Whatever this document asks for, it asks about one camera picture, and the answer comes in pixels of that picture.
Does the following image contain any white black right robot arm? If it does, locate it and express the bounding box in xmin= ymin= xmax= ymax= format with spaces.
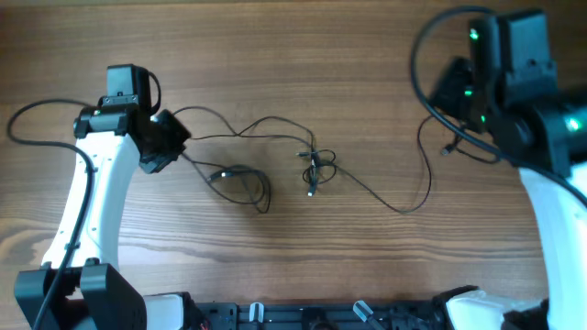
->
xmin=422 ymin=6 xmax=586 ymax=329

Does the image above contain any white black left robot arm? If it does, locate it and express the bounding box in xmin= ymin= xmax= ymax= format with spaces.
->
xmin=15 ymin=64 xmax=198 ymax=329

